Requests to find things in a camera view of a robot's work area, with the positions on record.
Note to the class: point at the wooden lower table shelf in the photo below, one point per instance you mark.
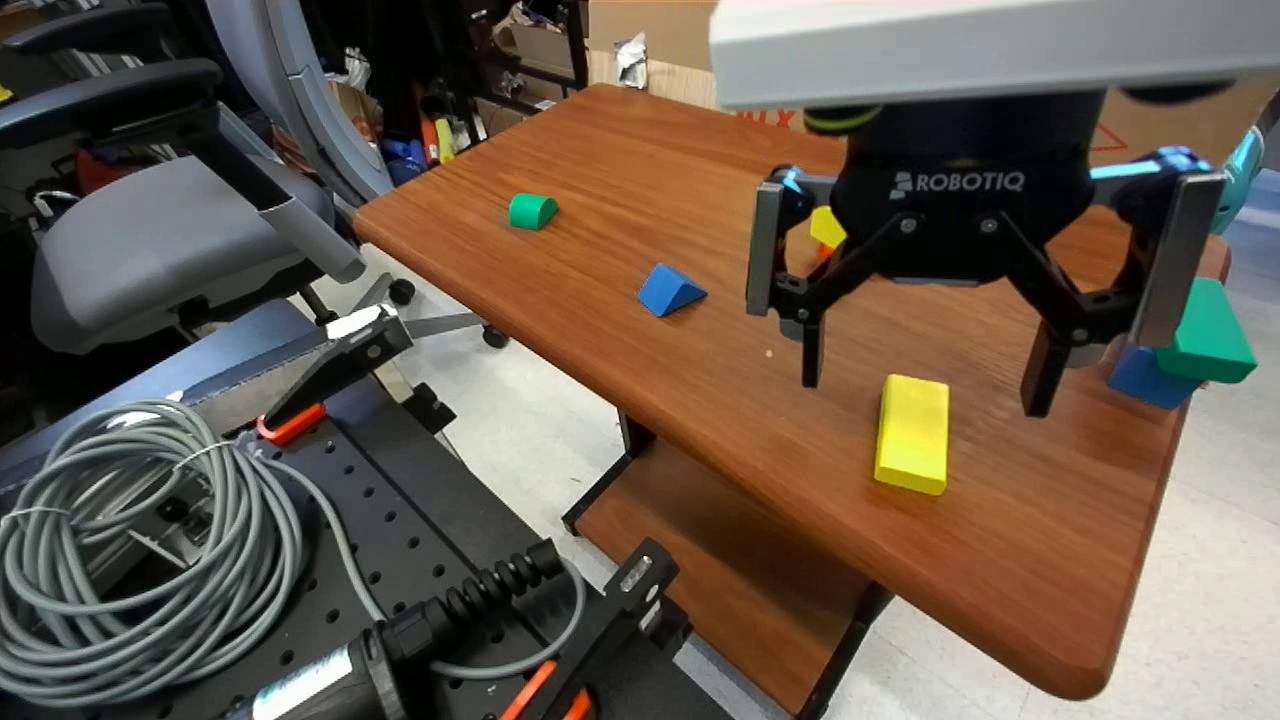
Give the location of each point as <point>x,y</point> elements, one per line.
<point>721,575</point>

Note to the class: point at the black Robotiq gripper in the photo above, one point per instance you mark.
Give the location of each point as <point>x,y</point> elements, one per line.
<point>961,201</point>

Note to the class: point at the yellow rectangular block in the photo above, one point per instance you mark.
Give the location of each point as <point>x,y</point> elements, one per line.
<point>915,435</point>

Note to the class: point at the black pegboard panel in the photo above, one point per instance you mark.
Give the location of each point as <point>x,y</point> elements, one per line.
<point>403,534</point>

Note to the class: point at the black elongated power adapter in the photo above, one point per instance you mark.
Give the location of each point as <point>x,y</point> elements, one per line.
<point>327,682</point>

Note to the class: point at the small green rounded block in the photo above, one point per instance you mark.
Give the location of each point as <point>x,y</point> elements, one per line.
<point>528,208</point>

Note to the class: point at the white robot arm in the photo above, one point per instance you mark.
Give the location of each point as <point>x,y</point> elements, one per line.
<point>987,47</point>

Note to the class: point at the blue wedge block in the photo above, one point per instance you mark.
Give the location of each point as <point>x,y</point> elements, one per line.
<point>664,291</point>

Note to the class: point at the grey metal rail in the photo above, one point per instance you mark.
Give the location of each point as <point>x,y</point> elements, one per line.
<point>200,383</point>

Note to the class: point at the black cluttered storage shelf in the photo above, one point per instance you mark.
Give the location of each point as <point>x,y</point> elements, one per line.
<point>455,81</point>

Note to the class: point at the large green block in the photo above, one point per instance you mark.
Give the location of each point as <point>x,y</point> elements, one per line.
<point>1215,343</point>

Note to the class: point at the grey office chair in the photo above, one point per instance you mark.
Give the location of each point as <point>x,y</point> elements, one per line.
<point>147,246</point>

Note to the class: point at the black clamp with orange trigger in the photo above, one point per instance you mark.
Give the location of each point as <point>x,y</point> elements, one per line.
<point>327,364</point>

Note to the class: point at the teal plastic object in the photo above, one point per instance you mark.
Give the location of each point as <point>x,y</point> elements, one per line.
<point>1240,167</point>

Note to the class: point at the blue cube block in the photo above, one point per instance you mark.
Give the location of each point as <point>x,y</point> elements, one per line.
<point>1146,383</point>

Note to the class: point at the small yellow block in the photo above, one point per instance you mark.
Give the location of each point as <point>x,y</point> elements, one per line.
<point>824,226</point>

